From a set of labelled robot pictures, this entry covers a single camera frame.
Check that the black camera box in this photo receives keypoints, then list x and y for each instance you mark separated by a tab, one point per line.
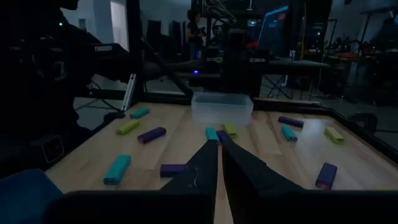
53	149

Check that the computer monitor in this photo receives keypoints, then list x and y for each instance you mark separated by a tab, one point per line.
273	31

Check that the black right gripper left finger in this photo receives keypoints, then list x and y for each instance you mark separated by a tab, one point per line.
199	171

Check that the white metal bar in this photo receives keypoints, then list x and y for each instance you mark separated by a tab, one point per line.
128	93

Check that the green foam block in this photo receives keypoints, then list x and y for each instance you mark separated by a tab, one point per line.
334	135
127	127
231	129

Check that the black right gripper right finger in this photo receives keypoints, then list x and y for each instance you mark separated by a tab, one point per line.
245	174

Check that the purple foam block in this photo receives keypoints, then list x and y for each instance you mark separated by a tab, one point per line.
326	175
151	135
223	136
290	121

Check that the purple block with pig face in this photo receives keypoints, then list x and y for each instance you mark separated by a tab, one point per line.
171	170

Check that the black background table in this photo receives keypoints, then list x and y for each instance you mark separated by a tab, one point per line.
295	63

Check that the blue plastic bin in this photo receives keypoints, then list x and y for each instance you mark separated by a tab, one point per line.
25	199

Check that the clear plastic bin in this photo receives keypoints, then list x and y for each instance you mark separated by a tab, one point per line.
222	109

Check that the teal foam block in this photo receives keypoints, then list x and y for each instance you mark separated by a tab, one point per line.
117	169
289	133
140	113
211	133

